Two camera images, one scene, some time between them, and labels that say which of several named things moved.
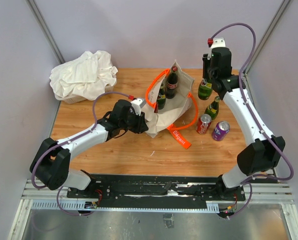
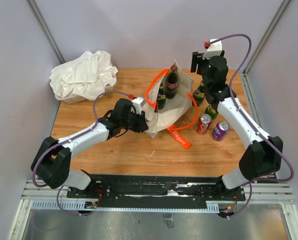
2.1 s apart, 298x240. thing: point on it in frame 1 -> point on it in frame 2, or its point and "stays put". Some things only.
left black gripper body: [135, 122] stays put
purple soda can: [220, 131] stays put
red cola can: [203, 123] stays put
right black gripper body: [208, 72] -> [202, 63]
